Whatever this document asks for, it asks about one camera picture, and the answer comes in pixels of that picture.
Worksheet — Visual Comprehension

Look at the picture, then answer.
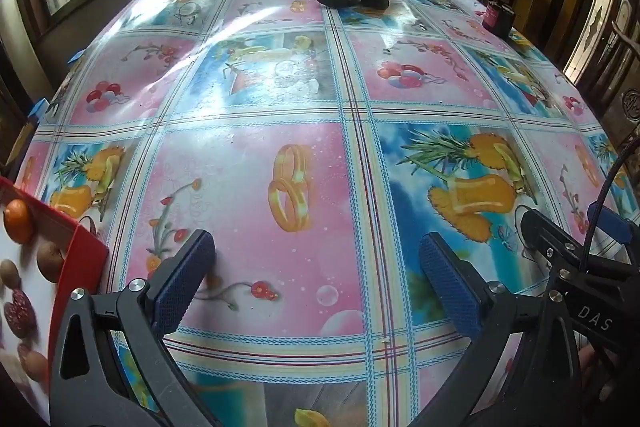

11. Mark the black cable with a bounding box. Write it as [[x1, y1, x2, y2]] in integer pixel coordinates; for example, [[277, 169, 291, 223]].
[[580, 146, 640, 270]]

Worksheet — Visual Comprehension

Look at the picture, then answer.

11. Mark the row of blue tiles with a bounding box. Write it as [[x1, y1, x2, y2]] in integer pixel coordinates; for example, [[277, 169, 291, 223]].
[[27, 49, 86, 118]]

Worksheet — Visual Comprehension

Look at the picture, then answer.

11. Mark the printed plastic tablecloth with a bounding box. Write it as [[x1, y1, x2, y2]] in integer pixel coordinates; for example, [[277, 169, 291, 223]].
[[15, 0, 636, 427]]

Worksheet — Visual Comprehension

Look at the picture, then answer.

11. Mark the wooden chair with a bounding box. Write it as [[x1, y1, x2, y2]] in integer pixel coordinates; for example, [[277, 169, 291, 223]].
[[575, 19, 640, 142]]

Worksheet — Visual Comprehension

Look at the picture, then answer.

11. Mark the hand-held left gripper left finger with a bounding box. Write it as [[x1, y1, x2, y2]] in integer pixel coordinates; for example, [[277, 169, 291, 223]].
[[49, 229, 223, 427]]

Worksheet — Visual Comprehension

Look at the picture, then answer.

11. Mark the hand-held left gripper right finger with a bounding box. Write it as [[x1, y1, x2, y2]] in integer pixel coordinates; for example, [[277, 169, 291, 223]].
[[400, 232, 583, 427]]

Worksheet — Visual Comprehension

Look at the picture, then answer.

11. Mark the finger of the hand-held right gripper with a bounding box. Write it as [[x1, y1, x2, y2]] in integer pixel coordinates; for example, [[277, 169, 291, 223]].
[[587, 201, 633, 243], [520, 208, 586, 268]]

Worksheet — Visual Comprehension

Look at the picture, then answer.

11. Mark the orange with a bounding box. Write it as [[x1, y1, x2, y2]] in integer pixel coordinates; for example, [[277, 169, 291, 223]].
[[4, 199, 35, 244]]

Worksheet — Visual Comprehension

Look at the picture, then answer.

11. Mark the red cardboard box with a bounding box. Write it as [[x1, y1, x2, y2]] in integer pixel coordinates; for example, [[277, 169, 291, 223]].
[[0, 177, 110, 413]]

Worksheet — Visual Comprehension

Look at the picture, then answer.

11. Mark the dark red bottle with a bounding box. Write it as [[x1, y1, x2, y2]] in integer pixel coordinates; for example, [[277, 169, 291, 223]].
[[481, 0, 516, 35]]

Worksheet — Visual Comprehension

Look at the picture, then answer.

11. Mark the brown longan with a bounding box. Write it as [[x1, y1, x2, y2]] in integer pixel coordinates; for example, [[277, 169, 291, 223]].
[[0, 259, 21, 290], [37, 241, 65, 283]]

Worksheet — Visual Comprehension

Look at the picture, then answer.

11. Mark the red date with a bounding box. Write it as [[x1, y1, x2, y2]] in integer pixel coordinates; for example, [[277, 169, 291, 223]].
[[4, 291, 36, 337]]

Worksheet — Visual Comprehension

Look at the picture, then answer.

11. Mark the glass panel door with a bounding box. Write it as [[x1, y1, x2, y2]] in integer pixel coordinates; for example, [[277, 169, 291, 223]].
[[565, 0, 636, 82]]

